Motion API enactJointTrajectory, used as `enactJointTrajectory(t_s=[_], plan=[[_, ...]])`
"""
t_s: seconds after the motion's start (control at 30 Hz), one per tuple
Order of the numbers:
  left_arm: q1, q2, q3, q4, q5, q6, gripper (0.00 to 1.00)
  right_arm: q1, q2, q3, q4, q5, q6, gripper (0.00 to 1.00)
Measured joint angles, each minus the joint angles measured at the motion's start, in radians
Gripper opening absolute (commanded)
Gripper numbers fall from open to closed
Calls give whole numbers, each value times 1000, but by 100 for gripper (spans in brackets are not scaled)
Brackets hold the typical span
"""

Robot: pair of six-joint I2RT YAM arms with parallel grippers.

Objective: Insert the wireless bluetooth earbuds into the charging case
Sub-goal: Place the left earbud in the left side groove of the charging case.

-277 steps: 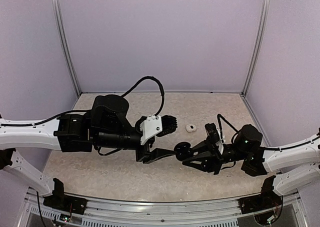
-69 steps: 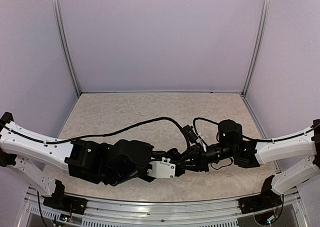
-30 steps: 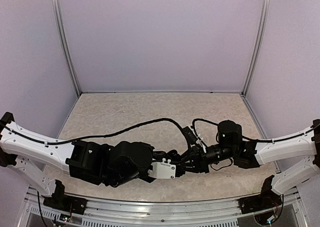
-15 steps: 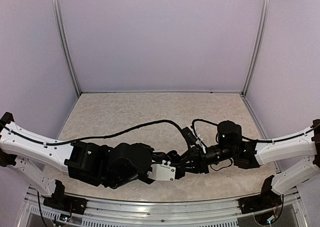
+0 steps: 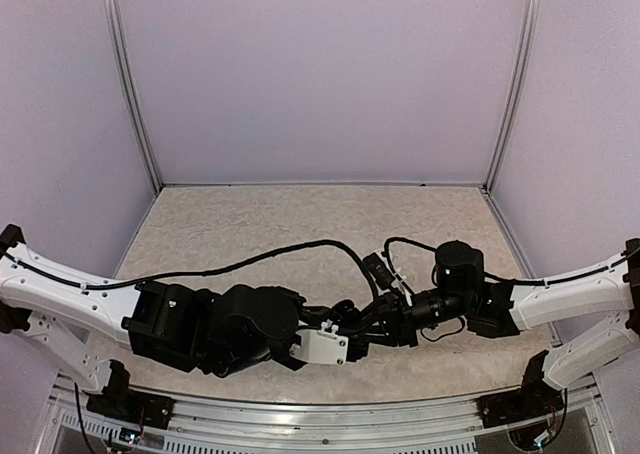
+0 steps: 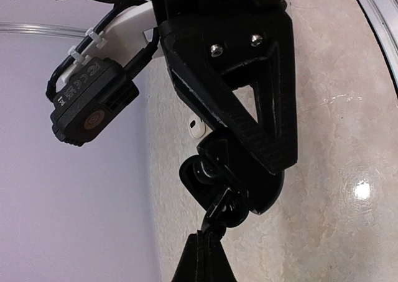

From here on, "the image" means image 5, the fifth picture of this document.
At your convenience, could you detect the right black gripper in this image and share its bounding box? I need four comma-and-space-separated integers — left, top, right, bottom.
346, 288, 472, 348

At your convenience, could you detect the front aluminium rail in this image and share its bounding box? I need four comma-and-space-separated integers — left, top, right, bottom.
28, 376, 621, 453

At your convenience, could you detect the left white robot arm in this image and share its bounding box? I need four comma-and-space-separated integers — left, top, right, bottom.
1, 224, 368, 419

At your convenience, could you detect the black round charging case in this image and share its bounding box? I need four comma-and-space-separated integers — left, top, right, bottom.
332, 299, 361, 326

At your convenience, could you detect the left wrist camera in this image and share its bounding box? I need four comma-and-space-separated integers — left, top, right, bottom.
289, 322, 370, 366

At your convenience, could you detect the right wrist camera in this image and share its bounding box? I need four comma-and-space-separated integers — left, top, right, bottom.
363, 252, 405, 294

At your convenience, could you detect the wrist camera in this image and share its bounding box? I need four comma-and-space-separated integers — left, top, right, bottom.
363, 252, 405, 294
289, 322, 370, 366

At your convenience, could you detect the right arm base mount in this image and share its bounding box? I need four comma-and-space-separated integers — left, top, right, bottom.
476, 350, 566, 428

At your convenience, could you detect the right aluminium frame post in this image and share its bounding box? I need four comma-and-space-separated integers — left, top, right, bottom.
483, 0, 541, 197

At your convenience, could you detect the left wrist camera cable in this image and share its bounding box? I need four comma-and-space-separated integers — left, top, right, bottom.
79, 239, 379, 305

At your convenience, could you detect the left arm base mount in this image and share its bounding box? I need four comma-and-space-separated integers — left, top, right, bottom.
86, 360, 175, 430

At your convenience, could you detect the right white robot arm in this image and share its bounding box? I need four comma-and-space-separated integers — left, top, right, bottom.
365, 239, 639, 418

